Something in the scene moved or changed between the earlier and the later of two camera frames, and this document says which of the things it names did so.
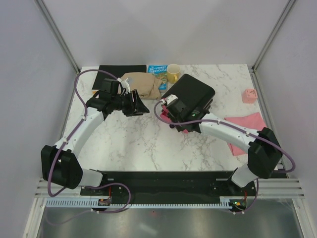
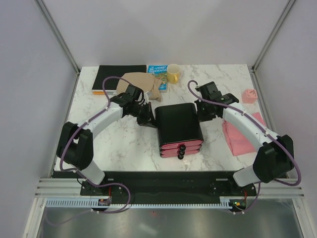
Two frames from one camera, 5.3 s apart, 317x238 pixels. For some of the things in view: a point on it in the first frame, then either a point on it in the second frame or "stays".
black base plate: x=168 y=186 stays
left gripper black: x=140 y=108 -> x=149 y=115
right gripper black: x=179 y=128 -> x=201 y=117
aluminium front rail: x=282 y=187 stays
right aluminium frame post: x=286 y=12 stays
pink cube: x=249 y=95 stays
